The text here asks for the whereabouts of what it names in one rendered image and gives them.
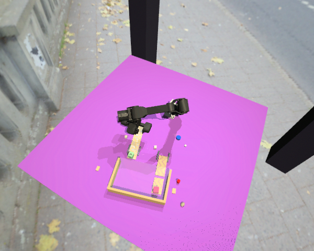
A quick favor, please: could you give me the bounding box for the yellow patterned strip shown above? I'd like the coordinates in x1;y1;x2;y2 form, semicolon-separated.
129;126;143;160

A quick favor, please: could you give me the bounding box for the green cube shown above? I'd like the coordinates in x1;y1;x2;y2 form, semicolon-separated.
128;152;134;159

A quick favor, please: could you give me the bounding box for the pale yellow flat strip with pink zigzag pattern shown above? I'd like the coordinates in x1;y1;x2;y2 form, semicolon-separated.
157;155;168;168

